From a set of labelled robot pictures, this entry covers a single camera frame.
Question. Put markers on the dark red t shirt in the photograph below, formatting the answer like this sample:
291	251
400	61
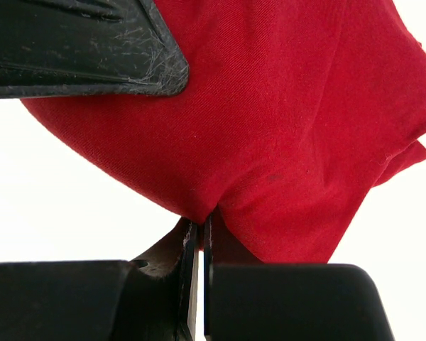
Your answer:
294	110

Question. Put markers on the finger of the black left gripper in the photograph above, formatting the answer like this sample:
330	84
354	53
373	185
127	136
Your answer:
74	48

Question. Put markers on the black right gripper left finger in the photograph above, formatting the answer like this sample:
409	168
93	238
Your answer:
153	297

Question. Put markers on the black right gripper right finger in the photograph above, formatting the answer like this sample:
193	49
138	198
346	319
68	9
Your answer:
246	299

